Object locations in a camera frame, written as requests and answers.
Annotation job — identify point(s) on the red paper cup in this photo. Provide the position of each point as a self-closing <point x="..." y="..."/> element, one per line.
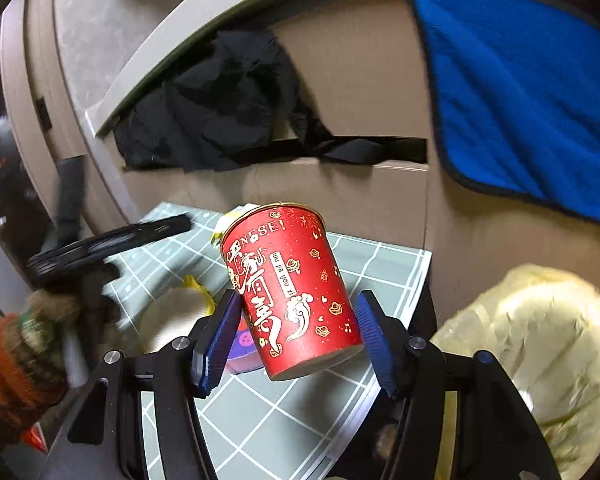
<point x="290" y="300"/>

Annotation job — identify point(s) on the beige plastic bag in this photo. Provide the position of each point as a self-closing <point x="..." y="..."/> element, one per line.
<point x="540" y="350"/>

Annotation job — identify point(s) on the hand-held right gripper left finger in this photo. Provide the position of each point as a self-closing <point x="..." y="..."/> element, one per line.
<point x="217" y="345"/>

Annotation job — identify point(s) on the brown cardboard box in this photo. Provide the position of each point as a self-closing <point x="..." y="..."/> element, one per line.
<point x="340" y="210"/>

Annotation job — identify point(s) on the white purple packet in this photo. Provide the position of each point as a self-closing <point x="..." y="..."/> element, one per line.
<point x="242" y="355"/>

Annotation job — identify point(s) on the blue cloth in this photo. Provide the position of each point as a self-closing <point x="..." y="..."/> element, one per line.
<point x="520" y="100"/>

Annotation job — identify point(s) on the yellow snack packet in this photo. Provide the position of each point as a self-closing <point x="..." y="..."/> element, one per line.
<point x="225" y="227"/>

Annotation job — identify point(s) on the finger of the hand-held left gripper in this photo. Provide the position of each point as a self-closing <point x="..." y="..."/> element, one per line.
<point x="110" y="245"/>

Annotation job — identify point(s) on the person's left forearm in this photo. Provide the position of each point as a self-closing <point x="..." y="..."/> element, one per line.
<point x="15" y="370"/>

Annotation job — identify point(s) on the green grid mat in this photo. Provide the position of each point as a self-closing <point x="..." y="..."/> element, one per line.
<point x="290" y="410"/>

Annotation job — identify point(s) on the black cloth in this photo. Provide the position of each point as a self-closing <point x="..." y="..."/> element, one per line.
<point x="215" y="110"/>

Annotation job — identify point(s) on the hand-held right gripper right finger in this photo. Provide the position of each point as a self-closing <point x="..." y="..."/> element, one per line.
<point x="375" y="345"/>

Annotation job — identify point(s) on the fruit in white foam net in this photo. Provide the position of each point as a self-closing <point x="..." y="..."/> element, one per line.
<point x="175" y="315"/>

